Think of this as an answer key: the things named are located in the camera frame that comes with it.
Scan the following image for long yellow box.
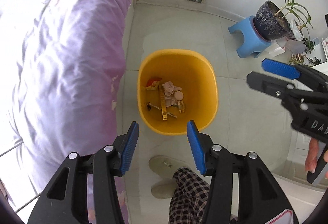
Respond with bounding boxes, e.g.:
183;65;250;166
158;85;167;121

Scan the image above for yellow trash bin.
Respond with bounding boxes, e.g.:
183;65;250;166
137;49;219;136

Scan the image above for person's right hand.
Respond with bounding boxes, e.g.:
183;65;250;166
305;138;320;173

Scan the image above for grey slipper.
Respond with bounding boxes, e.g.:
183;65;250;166
151;182;177;200
148;156;190;179

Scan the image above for blue plastic stool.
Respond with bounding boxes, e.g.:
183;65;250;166
228;16;271;58

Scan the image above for dark blue flower pot plant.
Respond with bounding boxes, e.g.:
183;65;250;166
254;0;313;41

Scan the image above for person's plaid trouser legs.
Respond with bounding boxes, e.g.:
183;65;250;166
167;167;238;224

